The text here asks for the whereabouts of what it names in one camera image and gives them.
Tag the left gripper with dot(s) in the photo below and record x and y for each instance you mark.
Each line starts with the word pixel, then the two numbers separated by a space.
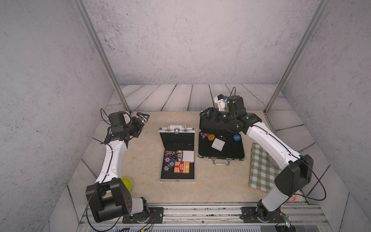
pixel 139 124

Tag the black poker case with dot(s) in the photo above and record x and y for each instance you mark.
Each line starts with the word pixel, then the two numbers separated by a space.
pixel 221 136

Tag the silver aluminium poker case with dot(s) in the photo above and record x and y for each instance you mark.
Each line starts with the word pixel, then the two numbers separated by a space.
pixel 178 137

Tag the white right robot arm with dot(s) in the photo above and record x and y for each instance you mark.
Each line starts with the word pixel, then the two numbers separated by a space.
pixel 296 170

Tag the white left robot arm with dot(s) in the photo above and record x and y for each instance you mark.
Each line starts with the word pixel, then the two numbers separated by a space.
pixel 109 198

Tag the poker chips in silver case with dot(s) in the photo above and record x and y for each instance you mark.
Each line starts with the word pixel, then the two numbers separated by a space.
pixel 170 157

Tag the yellow dealer button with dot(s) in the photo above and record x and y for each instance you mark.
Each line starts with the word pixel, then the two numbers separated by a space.
pixel 211 137

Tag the red translucent dice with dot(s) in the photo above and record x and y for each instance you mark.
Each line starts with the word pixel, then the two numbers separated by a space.
pixel 204 135

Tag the blue dealer button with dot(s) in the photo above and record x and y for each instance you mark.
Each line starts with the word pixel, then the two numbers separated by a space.
pixel 237 137

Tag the white card deck box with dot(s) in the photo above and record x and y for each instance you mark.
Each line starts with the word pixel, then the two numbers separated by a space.
pixel 218 144

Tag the white card deck silver case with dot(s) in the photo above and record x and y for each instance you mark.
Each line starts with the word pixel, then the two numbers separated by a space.
pixel 188 156

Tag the red orange card deck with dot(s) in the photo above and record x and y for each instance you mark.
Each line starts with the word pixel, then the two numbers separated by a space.
pixel 181 167

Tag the lime green plate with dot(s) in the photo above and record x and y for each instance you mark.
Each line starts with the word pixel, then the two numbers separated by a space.
pixel 127 182

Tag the green white checkered cloth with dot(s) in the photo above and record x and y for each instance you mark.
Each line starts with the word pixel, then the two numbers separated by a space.
pixel 262 172

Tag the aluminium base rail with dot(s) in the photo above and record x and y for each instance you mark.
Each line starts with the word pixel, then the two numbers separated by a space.
pixel 221 217

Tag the left aluminium corner post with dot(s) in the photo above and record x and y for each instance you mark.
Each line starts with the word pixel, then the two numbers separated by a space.
pixel 79 4

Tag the aluminium corner post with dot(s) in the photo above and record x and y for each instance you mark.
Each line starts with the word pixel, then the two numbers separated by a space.
pixel 308 33
pixel 79 4

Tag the right aluminium corner post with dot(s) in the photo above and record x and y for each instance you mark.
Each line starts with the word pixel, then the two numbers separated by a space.
pixel 308 33

